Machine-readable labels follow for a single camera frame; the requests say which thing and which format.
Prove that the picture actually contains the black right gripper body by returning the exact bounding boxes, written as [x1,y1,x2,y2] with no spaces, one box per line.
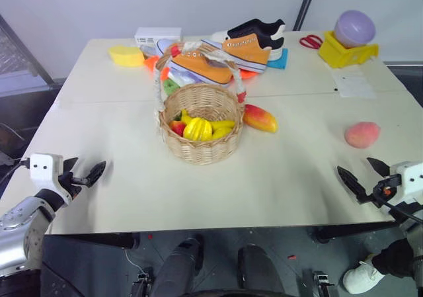
[372,174,403,209]

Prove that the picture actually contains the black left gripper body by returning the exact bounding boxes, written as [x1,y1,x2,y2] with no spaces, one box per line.
[58,171,83,198]

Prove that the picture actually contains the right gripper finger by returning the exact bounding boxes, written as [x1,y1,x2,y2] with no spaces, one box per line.
[336,165,378,206]
[366,157,393,181]

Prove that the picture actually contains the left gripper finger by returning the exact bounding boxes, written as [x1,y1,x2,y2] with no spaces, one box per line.
[62,157,79,176]
[73,160,107,189]

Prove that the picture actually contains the pink toy peach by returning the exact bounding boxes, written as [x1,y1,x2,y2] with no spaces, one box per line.
[344,121,382,149]

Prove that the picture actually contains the person's black trouser leg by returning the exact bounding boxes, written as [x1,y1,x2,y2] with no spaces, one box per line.
[371,238,416,278]

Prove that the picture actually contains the white paper sheet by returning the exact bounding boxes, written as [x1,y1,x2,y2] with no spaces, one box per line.
[330,67,378,100]

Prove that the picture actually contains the white person's shoe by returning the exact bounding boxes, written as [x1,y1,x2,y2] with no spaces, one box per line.
[342,253,386,295]

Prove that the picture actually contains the red toy apple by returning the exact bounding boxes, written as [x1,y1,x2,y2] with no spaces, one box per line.
[169,120,187,138]

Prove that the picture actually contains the black metal stand foot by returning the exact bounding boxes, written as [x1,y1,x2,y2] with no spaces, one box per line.
[129,266,155,297]
[311,269,335,297]

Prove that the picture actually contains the grey metal rack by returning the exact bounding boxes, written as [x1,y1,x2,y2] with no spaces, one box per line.
[0,13,64,97]

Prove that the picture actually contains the yellow toy starfruit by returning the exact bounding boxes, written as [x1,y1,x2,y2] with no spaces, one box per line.
[182,117,213,142]

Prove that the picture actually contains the red and yellow toy mango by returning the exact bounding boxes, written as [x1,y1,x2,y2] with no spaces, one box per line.
[243,103,279,134]

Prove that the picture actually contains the green toy block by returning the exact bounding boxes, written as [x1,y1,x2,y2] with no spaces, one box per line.
[162,78,181,97]

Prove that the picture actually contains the yellow plastic container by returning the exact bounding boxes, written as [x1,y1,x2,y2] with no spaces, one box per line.
[318,30,380,69]

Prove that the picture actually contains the yellow sponge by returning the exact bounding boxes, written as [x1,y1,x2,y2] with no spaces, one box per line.
[108,44,146,67]

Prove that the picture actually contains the dark rounded robot leg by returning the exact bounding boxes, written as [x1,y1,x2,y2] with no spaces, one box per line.
[150,236,205,297]

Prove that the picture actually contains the orange plastic piece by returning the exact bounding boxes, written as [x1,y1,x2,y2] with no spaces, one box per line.
[239,67,259,80]
[143,55,161,73]

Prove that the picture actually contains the yellow toy banana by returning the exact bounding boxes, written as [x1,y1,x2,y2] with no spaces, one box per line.
[180,108,237,132]

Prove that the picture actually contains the purple plastic bowl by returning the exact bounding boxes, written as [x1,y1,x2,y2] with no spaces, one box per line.
[333,9,377,50]

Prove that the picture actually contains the red scissors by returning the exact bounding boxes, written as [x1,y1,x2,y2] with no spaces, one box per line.
[299,34,325,50]

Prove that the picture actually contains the orange canvas sneaker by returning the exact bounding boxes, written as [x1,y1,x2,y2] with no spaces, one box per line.
[166,49,236,87]
[200,33,273,75]

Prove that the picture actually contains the white cardboard box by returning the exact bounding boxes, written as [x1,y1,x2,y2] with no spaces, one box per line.
[134,26,184,46]

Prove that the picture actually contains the black and white sneaker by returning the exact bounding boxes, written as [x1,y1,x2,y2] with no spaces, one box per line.
[210,18,287,62]

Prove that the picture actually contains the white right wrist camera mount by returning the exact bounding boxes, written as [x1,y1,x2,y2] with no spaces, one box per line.
[379,161,423,214]

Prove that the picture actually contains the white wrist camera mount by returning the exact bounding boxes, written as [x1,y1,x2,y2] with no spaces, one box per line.
[379,161,423,214]
[28,153,74,206]

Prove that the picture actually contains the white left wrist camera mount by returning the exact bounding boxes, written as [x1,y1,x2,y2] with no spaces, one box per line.
[28,153,74,206]

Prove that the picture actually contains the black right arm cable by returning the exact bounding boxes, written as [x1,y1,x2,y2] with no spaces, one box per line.
[379,196,423,226]

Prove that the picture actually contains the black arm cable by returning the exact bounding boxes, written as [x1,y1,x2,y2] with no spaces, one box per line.
[0,157,32,192]
[379,196,423,226]

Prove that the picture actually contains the black table frame bar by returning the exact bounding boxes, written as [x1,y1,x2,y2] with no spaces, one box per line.
[44,232,141,251]
[313,221,399,244]

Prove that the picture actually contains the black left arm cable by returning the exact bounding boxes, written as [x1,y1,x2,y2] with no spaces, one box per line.
[0,157,32,192]

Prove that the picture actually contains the wicker basket with handle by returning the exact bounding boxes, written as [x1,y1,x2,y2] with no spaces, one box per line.
[153,40,248,166]

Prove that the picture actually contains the dark wall post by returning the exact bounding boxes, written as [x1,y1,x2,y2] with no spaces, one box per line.
[291,0,321,32]

